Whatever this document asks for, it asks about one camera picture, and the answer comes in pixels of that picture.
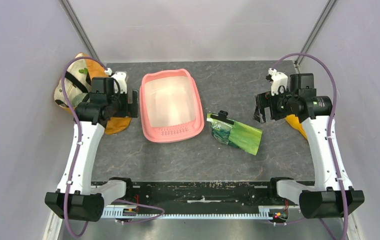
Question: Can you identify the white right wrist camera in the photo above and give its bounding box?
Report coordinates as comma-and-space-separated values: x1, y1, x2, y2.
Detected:
266, 68, 288, 96

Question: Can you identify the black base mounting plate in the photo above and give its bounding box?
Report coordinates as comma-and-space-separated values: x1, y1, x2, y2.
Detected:
122, 181, 295, 215

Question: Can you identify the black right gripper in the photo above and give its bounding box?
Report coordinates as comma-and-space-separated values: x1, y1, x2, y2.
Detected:
252, 86, 298, 123

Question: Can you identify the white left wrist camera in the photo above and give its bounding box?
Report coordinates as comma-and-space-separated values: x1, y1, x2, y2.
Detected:
104, 68, 128, 94

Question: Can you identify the black bag clip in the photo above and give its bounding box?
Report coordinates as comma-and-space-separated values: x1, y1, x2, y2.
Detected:
210, 110, 234, 125

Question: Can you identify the white slotted cable duct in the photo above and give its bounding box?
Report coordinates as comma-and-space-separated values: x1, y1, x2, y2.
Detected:
102, 204, 290, 220

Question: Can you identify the pink plastic litter box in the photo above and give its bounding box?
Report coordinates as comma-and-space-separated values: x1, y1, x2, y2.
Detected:
139, 68, 205, 143

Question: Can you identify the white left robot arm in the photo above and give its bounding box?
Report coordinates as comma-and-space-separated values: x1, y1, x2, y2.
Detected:
45, 72, 138, 222

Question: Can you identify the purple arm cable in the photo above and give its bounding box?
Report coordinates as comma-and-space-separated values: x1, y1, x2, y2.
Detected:
61, 56, 166, 239
269, 52, 349, 240

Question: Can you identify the yellow plastic scoop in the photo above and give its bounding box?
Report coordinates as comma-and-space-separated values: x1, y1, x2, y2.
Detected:
285, 114, 307, 140

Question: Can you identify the green cat litter bag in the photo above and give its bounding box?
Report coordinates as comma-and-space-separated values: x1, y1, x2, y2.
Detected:
206, 113, 262, 156

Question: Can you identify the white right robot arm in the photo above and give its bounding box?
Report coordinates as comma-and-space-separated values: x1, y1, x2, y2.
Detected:
253, 69, 364, 219

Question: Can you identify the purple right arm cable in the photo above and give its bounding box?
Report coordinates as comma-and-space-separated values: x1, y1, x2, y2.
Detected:
269, 52, 349, 240

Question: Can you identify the orange paper tote bag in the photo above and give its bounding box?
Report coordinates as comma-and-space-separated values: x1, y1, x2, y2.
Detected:
54, 59, 131, 135

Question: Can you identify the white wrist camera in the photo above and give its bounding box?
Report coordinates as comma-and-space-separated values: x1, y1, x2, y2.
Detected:
266, 68, 288, 96
104, 68, 128, 94

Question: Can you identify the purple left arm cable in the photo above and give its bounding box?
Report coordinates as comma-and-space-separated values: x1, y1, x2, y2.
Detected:
61, 56, 166, 239

